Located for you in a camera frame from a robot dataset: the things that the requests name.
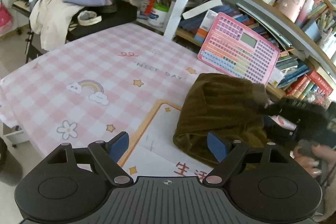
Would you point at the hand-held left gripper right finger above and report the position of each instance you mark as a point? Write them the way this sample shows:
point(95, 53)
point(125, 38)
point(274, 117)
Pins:
point(217, 146)

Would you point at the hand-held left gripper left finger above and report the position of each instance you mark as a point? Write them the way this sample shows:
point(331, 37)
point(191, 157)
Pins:
point(119, 146)

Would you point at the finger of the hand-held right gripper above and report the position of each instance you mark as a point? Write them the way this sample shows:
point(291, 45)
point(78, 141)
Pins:
point(265, 109)

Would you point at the olive brown pants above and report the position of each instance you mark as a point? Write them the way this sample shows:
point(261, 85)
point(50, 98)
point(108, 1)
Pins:
point(220, 108)

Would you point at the person's right forearm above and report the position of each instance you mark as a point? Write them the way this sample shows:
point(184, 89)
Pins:
point(309, 113)

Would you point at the person's right hand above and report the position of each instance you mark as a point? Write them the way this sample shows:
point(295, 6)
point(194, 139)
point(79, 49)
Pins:
point(319, 161)

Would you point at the white storage box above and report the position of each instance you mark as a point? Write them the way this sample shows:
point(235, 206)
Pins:
point(276, 78)

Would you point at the row of colourful books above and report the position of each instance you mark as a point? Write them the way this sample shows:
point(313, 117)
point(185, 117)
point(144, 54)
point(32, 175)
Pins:
point(296, 74)

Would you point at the pink toy keyboard tablet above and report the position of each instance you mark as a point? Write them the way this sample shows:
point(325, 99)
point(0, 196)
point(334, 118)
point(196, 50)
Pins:
point(236, 50)

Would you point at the slim grey laptop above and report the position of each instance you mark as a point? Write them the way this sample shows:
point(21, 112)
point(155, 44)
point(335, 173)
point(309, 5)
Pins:
point(265, 24)

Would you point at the pink checked cartoon desk mat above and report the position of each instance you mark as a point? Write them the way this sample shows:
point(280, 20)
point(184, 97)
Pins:
point(92, 61)

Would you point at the white orange carton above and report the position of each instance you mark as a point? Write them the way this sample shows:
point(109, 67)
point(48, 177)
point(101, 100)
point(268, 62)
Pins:
point(206, 26)

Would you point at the pink cylindrical holder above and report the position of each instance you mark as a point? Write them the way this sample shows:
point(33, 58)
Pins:
point(291, 2)

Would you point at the row of thin children's books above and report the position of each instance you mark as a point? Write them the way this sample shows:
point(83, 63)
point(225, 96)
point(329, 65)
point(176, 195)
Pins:
point(320, 11)

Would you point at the thick book white pages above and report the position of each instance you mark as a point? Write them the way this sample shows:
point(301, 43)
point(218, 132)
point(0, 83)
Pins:
point(202, 7)

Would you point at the black flat case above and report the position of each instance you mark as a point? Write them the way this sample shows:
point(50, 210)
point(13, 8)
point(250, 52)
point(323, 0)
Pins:
point(105, 22)

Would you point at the roll of tape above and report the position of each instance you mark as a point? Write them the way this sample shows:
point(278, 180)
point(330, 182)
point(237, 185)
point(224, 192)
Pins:
point(89, 18)

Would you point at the white tub green lid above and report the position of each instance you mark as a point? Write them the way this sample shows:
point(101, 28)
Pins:
point(158, 15)

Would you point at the black round tin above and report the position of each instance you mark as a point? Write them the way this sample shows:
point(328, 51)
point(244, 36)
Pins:
point(108, 7)

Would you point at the cream jacket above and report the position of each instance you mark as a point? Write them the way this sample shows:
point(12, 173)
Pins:
point(52, 19)

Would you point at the pink backpack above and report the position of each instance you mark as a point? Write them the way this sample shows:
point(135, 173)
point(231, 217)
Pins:
point(5, 18)

